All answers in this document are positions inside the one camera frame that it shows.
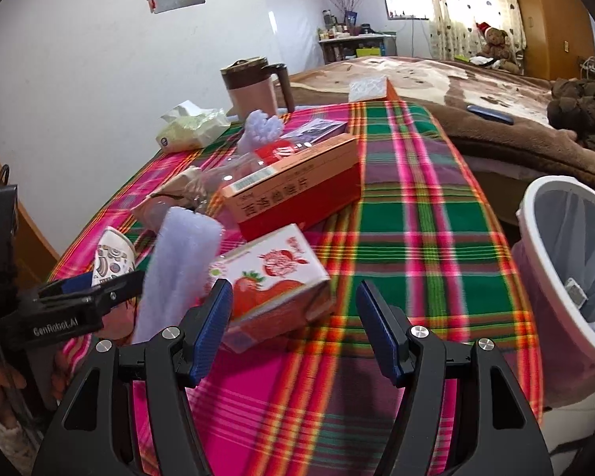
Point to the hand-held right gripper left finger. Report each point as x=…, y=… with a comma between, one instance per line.
x=213, y=337

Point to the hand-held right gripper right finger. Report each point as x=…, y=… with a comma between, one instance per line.
x=377, y=329

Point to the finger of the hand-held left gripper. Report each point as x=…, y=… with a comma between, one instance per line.
x=77, y=285
x=119, y=290

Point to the patterned paper cup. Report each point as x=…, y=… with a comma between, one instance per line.
x=111, y=258

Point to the strawberry print carton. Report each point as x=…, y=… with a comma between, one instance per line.
x=272, y=282

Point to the clear plastic cup red lid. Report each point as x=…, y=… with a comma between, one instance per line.
x=228, y=173

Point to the white and pink trash bin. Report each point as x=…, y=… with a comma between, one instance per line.
x=540, y=282

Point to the person's left forearm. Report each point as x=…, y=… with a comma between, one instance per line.
x=0, y=431

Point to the person's left hand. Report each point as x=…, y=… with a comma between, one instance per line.
x=0, y=379

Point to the plaid tablecloth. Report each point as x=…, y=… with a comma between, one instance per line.
x=426, y=238

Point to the orange medicine box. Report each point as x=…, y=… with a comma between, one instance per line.
x=297, y=193

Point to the soft tissue pack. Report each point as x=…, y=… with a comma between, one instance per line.
x=188, y=131

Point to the small white box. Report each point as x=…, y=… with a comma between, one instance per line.
x=575, y=292

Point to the small grey box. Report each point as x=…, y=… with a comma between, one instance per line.
x=317, y=130

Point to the brown printed blanket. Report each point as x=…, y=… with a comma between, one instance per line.
x=501, y=148

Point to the pink mug with brown lid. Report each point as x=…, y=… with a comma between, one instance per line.
x=253, y=94

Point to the white packet on bed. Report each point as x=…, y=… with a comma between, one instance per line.
x=367, y=90

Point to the dark smartphone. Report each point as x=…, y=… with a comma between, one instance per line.
x=491, y=115

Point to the green box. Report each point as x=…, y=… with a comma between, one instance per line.
x=368, y=52

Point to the white shelf table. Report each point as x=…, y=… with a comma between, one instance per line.
x=342, y=49

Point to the brown padded jacket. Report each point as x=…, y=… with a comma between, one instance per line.
x=580, y=109

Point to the group of small bottles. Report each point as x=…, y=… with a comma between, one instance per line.
x=337, y=27

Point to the teddy bear with red hat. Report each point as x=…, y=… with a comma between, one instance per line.
x=496, y=42

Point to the blue vase with branches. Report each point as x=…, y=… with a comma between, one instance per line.
x=349, y=15

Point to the spotted curtain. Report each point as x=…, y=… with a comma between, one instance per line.
x=456, y=10

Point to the wooden wardrobe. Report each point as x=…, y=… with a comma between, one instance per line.
x=550, y=20

